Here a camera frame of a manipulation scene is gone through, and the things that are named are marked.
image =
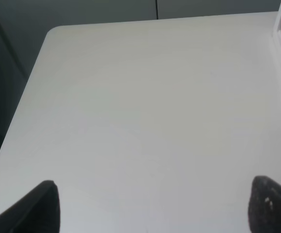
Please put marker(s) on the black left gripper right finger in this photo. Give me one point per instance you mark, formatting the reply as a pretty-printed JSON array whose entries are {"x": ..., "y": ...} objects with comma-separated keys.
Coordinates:
[{"x": 264, "y": 208}]

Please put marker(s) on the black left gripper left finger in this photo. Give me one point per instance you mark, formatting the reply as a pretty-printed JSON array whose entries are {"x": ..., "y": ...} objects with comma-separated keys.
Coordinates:
[{"x": 37, "y": 212}]

